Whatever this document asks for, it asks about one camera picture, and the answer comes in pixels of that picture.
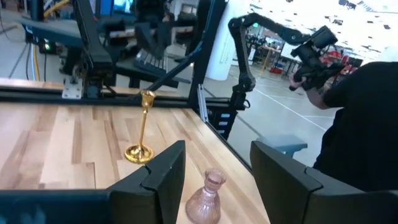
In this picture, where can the person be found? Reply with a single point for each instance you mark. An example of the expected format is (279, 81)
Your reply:
(367, 124)

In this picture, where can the person's hand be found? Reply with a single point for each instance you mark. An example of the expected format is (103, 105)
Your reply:
(297, 83)

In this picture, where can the black workstation stand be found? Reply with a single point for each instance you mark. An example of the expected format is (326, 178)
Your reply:
(53, 31)

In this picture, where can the black box with white labels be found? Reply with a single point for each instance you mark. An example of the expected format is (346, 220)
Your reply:
(222, 124)

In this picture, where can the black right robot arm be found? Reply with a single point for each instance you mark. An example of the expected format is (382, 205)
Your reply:
(93, 46)

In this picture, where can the silver mounting bracket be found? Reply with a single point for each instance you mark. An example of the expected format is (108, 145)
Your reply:
(72, 90)

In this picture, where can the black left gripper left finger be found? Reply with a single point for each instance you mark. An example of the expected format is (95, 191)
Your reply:
(149, 193)

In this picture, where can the black box with lit LEDs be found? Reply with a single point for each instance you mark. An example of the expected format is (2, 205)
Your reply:
(47, 46)

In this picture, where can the pink glass candle holder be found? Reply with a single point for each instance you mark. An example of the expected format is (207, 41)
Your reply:
(203, 205)

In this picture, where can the gold candlestick holder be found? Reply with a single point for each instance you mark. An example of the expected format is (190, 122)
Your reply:
(139, 154)

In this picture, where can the white round pillar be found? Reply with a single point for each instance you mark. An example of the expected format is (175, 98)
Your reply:
(224, 46)

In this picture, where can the black computer monitor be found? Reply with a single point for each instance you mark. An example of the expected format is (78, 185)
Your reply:
(122, 6)

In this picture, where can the black aluminium table frame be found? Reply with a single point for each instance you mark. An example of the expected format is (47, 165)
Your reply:
(37, 95)

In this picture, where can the black keyboard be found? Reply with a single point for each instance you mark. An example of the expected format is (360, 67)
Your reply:
(149, 60)

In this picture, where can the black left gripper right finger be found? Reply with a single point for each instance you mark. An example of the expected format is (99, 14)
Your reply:
(295, 199)

